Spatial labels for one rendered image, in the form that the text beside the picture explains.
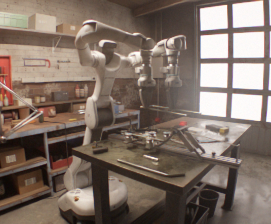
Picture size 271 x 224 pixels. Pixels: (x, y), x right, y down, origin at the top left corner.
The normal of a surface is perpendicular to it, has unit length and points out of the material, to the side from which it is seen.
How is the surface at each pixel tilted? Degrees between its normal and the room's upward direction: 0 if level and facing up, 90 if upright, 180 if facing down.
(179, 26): 90
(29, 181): 90
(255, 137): 90
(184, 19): 90
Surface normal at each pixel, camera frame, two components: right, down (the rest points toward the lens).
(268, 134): -0.64, 0.11
